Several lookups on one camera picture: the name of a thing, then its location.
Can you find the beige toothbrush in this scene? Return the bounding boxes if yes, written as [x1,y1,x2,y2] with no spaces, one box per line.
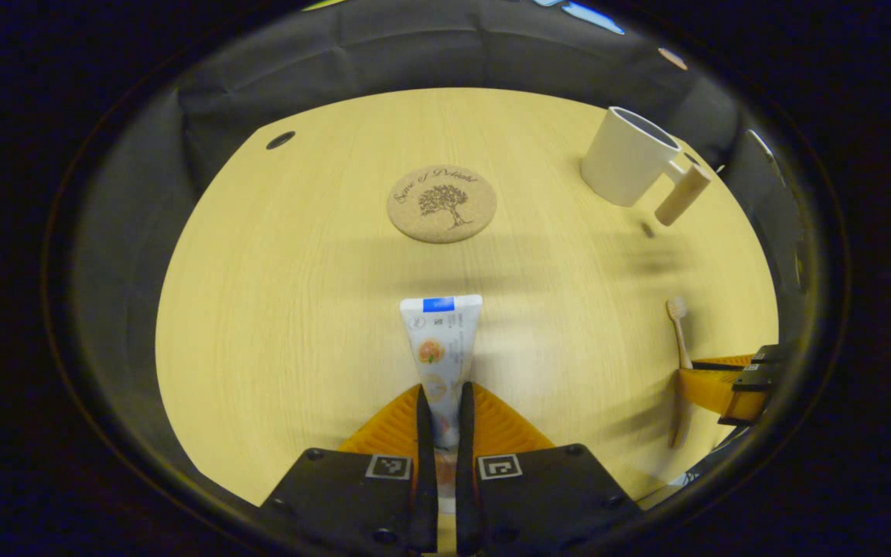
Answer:
[666,298,694,449]

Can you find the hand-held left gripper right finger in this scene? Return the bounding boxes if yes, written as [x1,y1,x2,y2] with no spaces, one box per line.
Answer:
[456,381,642,556]

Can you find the round cork coaster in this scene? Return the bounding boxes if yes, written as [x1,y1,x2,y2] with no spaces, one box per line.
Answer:
[387,165,498,244]

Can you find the white toothpaste tube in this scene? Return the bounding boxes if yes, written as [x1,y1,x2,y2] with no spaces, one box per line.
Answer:
[400,295,483,515]

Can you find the white cup with wooden handle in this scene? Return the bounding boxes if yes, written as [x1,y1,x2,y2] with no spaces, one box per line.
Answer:
[580,106,712,227]

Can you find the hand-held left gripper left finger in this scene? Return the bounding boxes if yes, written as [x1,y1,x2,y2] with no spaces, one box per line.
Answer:
[260,384,440,554]

